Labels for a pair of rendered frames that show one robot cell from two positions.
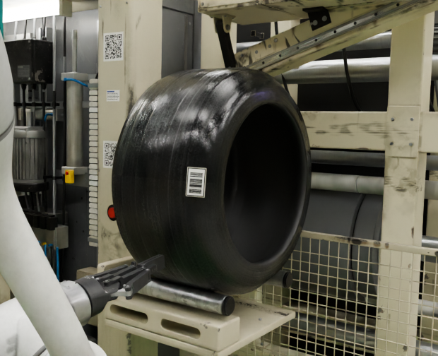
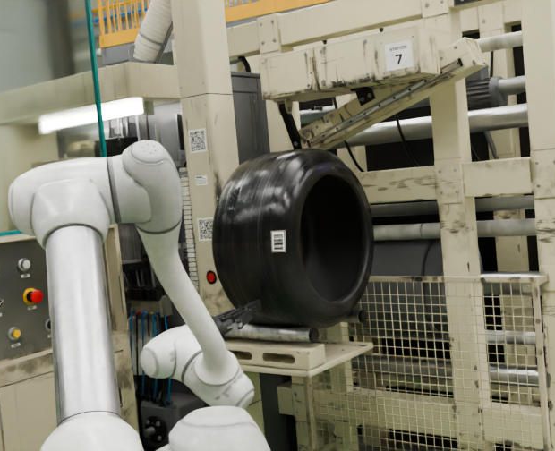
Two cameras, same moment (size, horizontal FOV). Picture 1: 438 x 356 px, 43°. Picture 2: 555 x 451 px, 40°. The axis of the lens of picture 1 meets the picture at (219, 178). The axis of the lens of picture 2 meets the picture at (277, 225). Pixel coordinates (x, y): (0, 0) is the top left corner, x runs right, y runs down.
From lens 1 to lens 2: 97 cm
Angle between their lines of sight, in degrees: 3
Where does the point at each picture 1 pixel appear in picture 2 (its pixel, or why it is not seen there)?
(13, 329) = (172, 346)
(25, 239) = (185, 280)
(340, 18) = (382, 94)
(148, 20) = (223, 115)
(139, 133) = (231, 210)
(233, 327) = (320, 352)
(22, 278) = (186, 302)
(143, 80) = (225, 165)
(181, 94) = (260, 176)
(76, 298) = not seen: hidden behind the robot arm
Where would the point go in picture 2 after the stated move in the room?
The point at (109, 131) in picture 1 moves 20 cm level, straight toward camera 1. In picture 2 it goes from (200, 210) to (205, 211)
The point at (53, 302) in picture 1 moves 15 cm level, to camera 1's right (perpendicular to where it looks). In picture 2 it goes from (204, 317) to (271, 310)
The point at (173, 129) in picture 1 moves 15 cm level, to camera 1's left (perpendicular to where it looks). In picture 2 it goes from (257, 204) to (204, 208)
